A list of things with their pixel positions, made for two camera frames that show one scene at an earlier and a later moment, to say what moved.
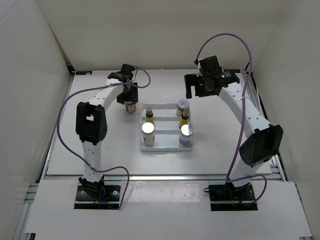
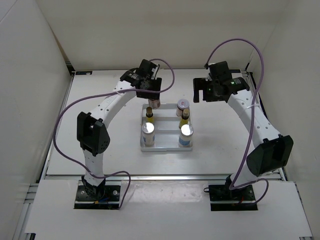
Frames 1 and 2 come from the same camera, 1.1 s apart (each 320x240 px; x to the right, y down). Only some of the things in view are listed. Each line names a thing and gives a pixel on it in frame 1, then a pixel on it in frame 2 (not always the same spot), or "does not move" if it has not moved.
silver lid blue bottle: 185,139 does not move
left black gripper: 133,97 -> 152,95
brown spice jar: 130,106 -> 154,104
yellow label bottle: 149,118 does not move
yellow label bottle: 184,119 does not move
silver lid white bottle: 148,130 does not move
